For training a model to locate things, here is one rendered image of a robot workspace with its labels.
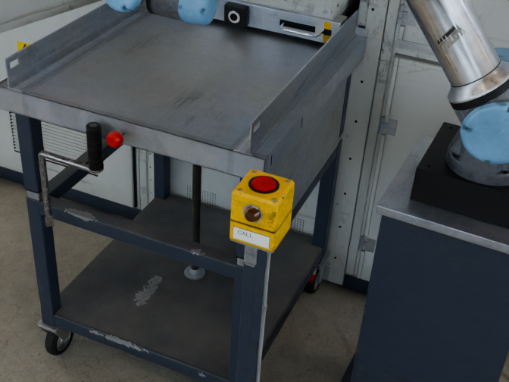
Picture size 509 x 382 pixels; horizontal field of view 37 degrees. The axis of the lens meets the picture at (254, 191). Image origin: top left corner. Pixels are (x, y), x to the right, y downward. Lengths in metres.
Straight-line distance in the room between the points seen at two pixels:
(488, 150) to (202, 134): 0.55
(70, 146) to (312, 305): 0.96
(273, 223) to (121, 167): 1.39
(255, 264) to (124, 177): 1.32
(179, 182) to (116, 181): 0.24
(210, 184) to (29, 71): 0.87
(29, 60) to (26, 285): 0.91
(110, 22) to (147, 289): 0.71
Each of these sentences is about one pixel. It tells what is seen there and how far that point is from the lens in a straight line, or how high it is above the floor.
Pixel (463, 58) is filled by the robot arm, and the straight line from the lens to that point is 1.25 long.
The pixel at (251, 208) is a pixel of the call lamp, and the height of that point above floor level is 0.88.
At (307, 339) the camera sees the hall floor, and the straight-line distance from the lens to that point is 2.24.
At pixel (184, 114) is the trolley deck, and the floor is 0.82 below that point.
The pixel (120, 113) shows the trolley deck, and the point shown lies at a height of 0.82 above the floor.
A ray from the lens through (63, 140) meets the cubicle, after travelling 2.64.
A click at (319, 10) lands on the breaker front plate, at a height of 0.91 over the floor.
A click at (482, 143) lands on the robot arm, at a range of 1.28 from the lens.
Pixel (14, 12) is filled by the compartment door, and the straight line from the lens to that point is 1.98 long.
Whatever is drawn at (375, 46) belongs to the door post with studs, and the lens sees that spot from 2.02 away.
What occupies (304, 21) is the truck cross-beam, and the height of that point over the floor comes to 0.88.
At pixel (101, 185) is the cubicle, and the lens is 2.63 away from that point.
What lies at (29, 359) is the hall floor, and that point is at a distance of 2.21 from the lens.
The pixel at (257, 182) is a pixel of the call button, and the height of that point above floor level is 0.91.
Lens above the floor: 1.57
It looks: 34 degrees down
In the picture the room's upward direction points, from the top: 4 degrees clockwise
